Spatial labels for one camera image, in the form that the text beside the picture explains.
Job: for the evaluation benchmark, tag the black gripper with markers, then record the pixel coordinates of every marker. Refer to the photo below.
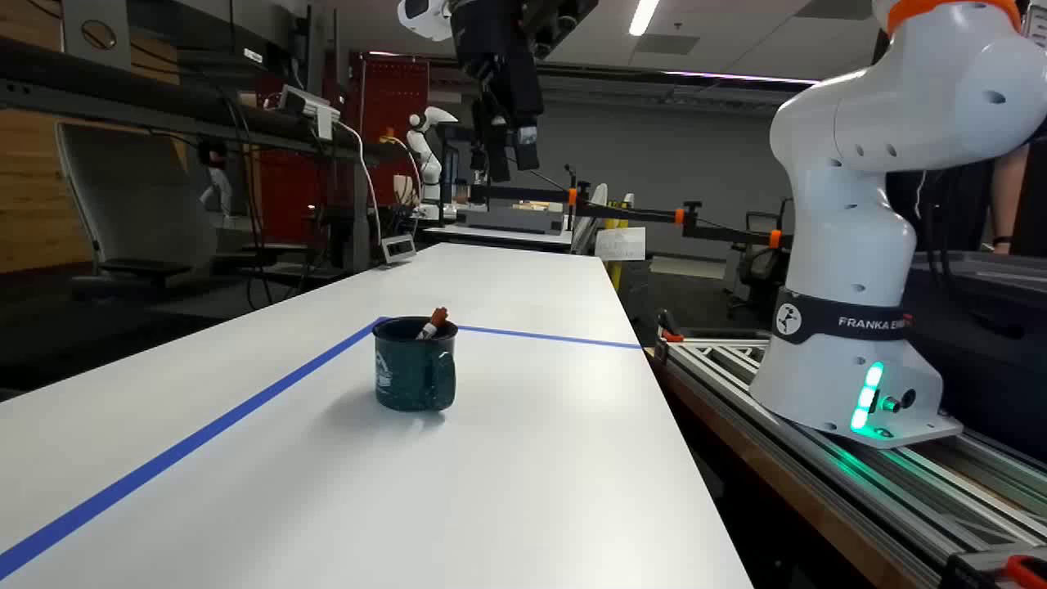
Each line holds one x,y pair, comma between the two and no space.
499,53

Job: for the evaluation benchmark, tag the dark green mug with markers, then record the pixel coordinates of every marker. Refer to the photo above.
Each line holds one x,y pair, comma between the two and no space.
414,372

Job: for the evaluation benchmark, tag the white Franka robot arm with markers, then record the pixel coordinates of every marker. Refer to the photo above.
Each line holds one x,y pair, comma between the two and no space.
862,218

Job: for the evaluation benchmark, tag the person forearm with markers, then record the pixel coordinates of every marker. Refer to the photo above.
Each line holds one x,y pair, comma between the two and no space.
1006,198

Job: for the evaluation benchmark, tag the small white background robot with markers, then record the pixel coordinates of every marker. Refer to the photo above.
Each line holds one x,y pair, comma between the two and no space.
426,150

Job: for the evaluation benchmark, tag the white background table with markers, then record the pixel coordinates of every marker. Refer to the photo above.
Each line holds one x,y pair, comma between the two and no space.
495,232

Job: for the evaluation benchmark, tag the red cabinet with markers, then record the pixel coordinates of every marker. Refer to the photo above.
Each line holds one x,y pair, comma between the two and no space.
387,101

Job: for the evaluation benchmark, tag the black boom with orange joints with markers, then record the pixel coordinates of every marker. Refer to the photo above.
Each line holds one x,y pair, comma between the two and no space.
656,215

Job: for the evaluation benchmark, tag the ceiling light strip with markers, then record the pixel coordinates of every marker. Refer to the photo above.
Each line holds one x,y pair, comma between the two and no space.
641,16

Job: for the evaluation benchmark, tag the short blue tape line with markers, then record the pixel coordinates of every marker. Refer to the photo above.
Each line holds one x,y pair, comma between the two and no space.
544,334

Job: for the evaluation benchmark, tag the white power strip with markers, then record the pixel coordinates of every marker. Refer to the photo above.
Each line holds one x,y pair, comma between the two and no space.
314,108

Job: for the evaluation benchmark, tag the orange black clamp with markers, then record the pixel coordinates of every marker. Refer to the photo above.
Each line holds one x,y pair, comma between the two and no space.
662,330

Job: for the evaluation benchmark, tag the grey covered chair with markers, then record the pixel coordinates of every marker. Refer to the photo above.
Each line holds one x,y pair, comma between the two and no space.
134,198

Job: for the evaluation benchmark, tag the long blue tape line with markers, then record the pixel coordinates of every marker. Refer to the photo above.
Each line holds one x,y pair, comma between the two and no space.
185,451

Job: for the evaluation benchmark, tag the wooden shelf unit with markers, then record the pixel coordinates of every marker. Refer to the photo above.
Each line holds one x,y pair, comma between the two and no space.
43,185

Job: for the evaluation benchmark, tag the yellow post with white sign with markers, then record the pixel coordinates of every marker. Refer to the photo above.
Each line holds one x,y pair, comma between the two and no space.
619,244

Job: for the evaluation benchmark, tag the aluminium rail frame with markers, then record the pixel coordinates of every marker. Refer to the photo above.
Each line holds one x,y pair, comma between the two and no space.
871,478

